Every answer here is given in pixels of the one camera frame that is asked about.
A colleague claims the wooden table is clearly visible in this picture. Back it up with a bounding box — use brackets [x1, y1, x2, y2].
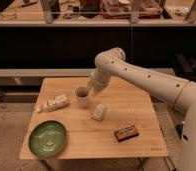
[28, 77, 168, 160]

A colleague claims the white cup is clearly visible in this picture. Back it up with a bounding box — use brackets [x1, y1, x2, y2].
[75, 86, 89, 108]

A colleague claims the green plate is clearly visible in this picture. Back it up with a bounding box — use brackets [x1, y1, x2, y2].
[28, 120, 68, 159]

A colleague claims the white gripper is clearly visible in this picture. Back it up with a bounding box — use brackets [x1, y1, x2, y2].
[87, 73, 108, 97]

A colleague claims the wooden bench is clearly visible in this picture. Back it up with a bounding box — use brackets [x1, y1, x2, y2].
[0, 69, 92, 86]

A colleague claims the black and orange eraser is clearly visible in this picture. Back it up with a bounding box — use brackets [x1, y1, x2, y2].
[114, 125, 139, 142]

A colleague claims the white plastic bottle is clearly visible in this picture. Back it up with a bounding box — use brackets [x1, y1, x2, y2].
[35, 94, 69, 113]

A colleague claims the white sponge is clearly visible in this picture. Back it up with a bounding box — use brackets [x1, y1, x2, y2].
[92, 104, 106, 121]

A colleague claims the black cable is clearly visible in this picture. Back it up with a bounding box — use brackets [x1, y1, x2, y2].
[164, 155, 179, 171]

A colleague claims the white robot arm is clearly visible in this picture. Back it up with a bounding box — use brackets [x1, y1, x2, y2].
[89, 47, 196, 171]

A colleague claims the cluttered background shelf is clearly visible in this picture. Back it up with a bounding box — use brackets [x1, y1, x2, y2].
[0, 0, 196, 27]

